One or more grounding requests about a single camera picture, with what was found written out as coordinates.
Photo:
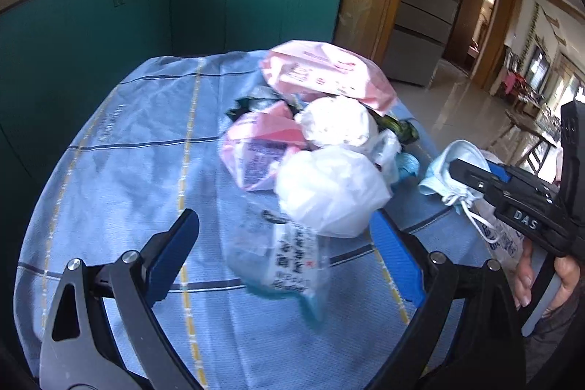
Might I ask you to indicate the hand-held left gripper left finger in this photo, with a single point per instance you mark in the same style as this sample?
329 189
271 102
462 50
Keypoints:
176 250

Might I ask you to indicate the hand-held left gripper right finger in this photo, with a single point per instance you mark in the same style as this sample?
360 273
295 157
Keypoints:
396 260

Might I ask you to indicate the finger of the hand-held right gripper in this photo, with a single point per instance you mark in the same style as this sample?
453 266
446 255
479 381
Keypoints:
473 179
499 169

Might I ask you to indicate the blue face mask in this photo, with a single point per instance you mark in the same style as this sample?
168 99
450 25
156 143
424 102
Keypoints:
438 175

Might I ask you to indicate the pink and white printed packet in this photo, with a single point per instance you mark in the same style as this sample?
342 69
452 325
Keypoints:
258 152

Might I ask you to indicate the pale pink printed packet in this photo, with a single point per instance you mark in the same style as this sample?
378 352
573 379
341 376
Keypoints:
329 70

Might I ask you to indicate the person's right forearm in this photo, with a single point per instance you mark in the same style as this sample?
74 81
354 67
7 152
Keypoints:
560 337

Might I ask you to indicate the person's right hand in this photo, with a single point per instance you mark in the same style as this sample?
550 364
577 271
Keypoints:
522 280

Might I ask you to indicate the wooden side table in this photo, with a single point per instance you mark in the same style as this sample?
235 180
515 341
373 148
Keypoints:
530 129

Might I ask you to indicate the light blue crumpled wrapper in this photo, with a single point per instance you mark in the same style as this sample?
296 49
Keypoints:
408 164

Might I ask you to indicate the white plastic bag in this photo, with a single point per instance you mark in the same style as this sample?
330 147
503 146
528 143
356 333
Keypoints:
329 189

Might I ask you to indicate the blue checked tablecloth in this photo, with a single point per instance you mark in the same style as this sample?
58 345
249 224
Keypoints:
137 157

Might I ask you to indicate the brown wooden door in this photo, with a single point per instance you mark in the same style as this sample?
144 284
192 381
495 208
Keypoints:
466 29

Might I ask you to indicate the crumpled white tissue bag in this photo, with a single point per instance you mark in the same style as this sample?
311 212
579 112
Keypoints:
336 120

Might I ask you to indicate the grey refrigerator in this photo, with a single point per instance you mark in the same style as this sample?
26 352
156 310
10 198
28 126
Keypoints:
425 11

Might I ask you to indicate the teal kitchen cabinets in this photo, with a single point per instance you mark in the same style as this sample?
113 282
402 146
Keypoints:
91 33

